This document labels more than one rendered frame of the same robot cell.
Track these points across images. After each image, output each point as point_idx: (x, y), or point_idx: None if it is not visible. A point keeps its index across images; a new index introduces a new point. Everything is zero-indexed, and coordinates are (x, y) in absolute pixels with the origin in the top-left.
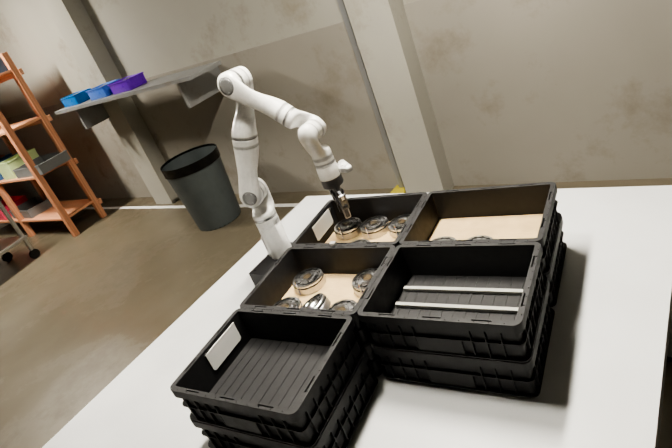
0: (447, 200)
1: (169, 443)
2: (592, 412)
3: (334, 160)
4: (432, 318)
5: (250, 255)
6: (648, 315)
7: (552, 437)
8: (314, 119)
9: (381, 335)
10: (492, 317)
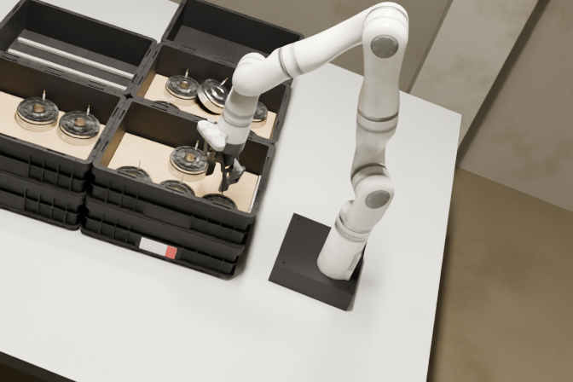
0: None
1: (326, 103)
2: None
3: (222, 114)
4: (89, 18)
5: (418, 332)
6: None
7: None
8: (246, 64)
9: (138, 58)
10: (40, 58)
